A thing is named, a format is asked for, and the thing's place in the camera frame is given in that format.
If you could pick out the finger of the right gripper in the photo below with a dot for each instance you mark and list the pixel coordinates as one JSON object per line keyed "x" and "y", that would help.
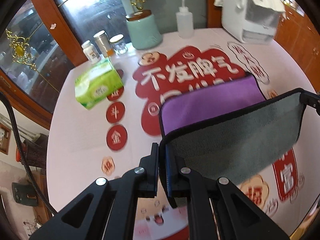
{"x": 310, "y": 99}

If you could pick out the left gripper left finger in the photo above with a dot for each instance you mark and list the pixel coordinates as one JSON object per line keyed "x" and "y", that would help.
{"x": 106, "y": 209}

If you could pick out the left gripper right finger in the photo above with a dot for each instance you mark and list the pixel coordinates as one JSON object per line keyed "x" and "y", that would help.
{"x": 216, "y": 209}

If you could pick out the purple and grey towel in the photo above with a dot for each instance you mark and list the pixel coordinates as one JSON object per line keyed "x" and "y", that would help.
{"x": 227, "y": 130}

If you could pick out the wooden cabinet unit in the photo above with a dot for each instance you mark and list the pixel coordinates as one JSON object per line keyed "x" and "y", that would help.
{"x": 299, "y": 37}

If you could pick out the printed pink tablecloth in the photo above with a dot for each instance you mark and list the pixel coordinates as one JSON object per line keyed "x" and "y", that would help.
{"x": 124, "y": 125}

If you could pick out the white desktop appliance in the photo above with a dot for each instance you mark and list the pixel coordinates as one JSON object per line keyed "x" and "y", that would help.
{"x": 249, "y": 23}

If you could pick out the green tissue pack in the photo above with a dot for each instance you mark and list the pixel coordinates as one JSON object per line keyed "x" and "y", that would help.
{"x": 95, "y": 84}

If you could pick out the white squeeze wash bottle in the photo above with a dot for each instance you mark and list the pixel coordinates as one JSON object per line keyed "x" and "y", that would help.
{"x": 184, "y": 19}

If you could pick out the white pill bottle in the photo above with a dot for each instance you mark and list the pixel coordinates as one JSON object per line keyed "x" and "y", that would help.
{"x": 91, "y": 52}

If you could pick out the small glass jar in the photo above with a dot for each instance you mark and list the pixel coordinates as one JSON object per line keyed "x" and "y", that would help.
{"x": 118, "y": 44}

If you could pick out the teal ceramic jar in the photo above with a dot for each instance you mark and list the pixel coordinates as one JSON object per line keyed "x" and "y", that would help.
{"x": 143, "y": 30}

